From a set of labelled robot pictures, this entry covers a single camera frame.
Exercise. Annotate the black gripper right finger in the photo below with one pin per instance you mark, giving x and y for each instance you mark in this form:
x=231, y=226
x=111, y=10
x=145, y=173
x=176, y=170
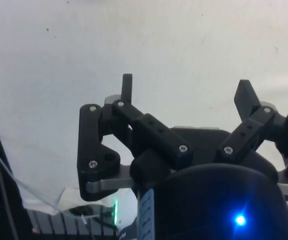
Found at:
x=245, y=132

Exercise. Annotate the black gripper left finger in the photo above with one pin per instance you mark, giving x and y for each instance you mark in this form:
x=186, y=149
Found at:
x=156, y=135

